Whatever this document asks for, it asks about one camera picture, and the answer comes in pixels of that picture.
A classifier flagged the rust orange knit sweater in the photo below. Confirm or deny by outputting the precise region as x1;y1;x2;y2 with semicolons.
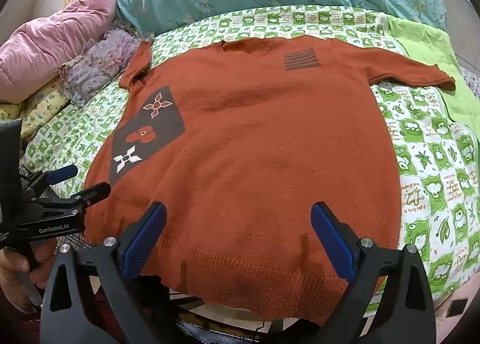
85;35;455;324

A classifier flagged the person's left hand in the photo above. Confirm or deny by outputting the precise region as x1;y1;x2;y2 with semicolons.
1;238;57;314

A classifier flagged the plaid checked cloth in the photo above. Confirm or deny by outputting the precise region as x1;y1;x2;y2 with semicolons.
55;233;92;252

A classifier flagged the yellow floral pillow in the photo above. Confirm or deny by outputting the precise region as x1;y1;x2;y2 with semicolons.
0;76;69;139

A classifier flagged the pink quilted blanket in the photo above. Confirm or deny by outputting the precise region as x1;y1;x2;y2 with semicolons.
1;0;116;103

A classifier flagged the purple floral ruffled pillow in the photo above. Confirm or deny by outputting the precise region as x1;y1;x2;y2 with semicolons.
58;27;154;107

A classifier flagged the green white patterned bedsheet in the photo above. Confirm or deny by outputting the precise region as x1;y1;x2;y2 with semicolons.
19;4;480;318

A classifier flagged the lime green sheet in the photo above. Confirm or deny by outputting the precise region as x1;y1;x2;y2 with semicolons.
387;16;479;138

